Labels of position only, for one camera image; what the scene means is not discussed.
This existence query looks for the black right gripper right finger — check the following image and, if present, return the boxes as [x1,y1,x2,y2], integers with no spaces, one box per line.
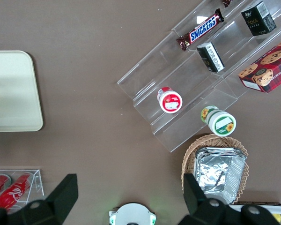
[177,173,281,225]

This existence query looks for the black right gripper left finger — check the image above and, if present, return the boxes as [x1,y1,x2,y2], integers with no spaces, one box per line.
[0,173,79,225]

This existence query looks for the light wicker basket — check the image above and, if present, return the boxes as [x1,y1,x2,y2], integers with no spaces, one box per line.
[181,133,250,205]

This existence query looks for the beige plastic tray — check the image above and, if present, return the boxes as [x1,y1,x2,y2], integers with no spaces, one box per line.
[0,50,44,133]

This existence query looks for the clear acrylic bottle rack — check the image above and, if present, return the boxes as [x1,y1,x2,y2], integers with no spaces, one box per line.
[0,169,45,210]

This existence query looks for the stacked aluminium foil containers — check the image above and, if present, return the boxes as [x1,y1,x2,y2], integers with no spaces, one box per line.
[193,147,247,205]

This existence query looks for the white rectangular snack bin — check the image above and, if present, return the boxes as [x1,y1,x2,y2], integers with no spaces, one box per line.
[229,201,281,225]

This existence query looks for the green lid white cup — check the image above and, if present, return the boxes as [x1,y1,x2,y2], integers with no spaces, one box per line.
[200,105,237,137]

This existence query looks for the red lid white cup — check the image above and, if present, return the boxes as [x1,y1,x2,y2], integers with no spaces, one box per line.
[157,86,184,114]

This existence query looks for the clear acrylic stepped shelf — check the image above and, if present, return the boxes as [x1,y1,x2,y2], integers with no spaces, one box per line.
[117,0,281,154]

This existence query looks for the small black box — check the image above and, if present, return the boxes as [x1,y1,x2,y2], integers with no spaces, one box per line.
[240,0,277,37]
[196,42,226,74]

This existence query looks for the red plaid cookie box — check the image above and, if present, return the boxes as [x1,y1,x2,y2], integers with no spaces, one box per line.
[238,35,281,94]

